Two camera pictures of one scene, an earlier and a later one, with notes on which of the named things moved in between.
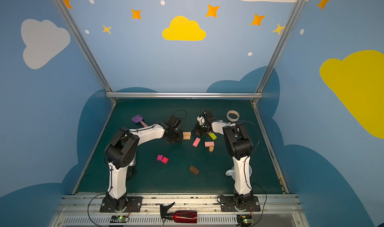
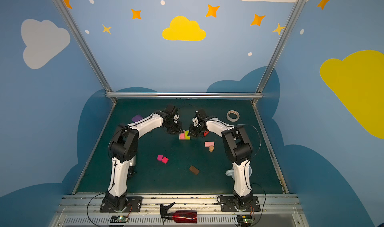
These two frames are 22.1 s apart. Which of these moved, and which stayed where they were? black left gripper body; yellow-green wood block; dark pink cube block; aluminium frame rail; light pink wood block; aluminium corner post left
Moved: yellow-green wood block; black left gripper body
Stayed: dark pink cube block; aluminium corner post left; aluminium frame rail; light pink wood block
